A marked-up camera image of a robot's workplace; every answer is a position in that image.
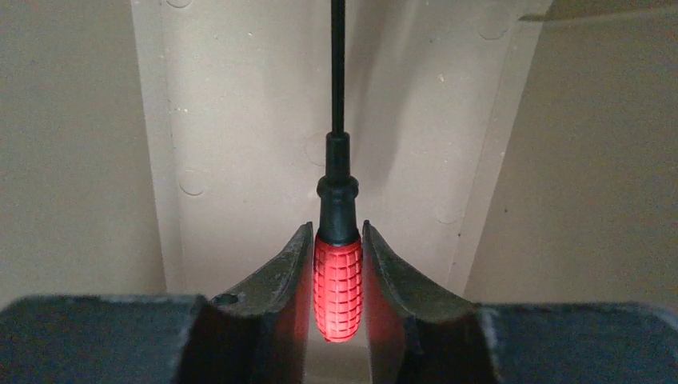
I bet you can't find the tan plastic toolbox bin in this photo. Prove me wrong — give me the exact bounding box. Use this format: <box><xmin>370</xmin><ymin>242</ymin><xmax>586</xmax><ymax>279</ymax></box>
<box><xmin>1</xmin><ymin>1</ymin><xmax>677</xmax><ymax>383</ymax></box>

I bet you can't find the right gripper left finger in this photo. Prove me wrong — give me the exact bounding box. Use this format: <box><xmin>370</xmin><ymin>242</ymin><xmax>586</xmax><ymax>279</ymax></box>
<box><xmin>174</xmin><ymin>222</ymin><xmax>313</xmax><ymax>383</ymax></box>

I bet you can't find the red handled screwdriver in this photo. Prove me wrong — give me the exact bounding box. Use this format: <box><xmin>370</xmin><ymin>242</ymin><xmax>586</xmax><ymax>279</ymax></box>
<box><xmin>313</xmin><ymin>1</ymin><xmax>363</xmax><ymax>343</ymax></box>

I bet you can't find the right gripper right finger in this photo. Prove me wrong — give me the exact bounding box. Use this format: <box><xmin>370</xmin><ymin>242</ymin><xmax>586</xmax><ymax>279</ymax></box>
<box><xmin>362</xmin><ymin>222</ymin><xmax>498</xmax><ymax>383</ymax></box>

